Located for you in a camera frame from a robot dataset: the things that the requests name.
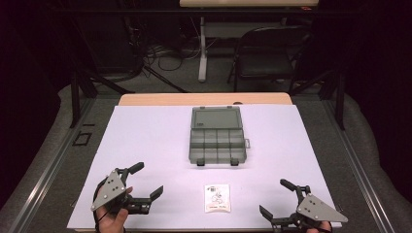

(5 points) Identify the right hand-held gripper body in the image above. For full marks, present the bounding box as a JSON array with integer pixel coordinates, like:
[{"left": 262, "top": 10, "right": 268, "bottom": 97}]
[{"left": 271, "top": 185, "right": 350, "bottom": 233}]

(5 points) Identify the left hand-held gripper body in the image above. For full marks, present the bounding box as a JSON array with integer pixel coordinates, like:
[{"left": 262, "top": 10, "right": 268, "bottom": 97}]
[{"left": 90, "top": 167, "right": 152, "bottom": 216}]

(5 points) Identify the small white printed packet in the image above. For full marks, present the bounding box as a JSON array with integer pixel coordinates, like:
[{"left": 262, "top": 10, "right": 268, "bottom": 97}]
[{"left": 203, "top": 183, "right": 232, "bottom": 214}]

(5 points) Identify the clear grey compartment box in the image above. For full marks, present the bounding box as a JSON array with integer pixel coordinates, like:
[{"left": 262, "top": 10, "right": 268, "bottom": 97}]
[{"left": 189, "top": 106, "right": 252, "bottom": 167}]

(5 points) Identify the person's right hand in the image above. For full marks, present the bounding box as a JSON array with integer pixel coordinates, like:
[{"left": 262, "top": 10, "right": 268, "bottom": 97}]
[{"left": 305, "top": 221, "right": 333, "bottom": 233}]

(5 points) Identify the person's left hand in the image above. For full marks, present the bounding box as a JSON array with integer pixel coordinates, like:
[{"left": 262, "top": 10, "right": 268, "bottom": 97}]
[{"left": 95, "top": 185, "right": 134, "bottom": 233}]

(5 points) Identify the white table sheet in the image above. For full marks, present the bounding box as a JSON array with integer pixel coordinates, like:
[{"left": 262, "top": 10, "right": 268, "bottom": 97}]
[{"left": 66, "top": 104, "right": 343, "bottom": 231}]

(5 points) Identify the wooden table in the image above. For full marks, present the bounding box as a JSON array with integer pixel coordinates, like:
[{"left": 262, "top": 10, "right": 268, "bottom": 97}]
[{"left": 118, "top": 92, "right": 293, "bottom": 107}]

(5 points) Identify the black metal stand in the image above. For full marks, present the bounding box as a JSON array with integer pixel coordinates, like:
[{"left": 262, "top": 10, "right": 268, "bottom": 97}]
[
  {"left": 289, "top": 68, "right": 346, "bottom": 131},
  {"left": 68, "top": 66, "right": 132, "bottom": 129}
]

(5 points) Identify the black folding chair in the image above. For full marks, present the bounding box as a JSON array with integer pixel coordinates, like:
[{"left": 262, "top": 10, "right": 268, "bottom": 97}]
[{"left": 227, "top": 25, "right": 314, "bottom": 95}]

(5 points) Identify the white-legged desk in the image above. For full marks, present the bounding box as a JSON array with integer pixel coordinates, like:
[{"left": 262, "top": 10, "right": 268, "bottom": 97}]
[{"left": 179, "top": 0, "right": 320, "bottom": 83}]

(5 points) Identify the metal floor rail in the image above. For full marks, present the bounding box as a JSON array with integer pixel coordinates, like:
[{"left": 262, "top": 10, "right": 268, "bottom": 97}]
[
  {"left": 323, "top": 96, "right": 396, "bottom": 233},
  {"left": 12, "top": 96, "right": 98, "bottom": 233}
]

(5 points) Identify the tangle of floor cables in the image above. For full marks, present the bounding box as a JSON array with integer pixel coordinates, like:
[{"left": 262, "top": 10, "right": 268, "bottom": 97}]
[{"left": 142, "top": 40, "right": 202, "bottom": 73}]

